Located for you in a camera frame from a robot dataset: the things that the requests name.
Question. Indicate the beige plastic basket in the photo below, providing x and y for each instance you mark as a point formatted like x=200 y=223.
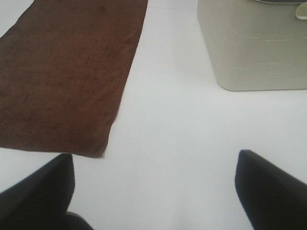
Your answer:
x=256 y=45

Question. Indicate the brown towel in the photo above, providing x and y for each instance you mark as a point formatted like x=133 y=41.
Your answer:
x=63 y=69

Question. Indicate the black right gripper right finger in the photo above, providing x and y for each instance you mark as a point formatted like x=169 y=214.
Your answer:
x=271 y=198

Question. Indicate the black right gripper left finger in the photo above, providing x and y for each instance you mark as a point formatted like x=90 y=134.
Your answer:
x=41 y=200

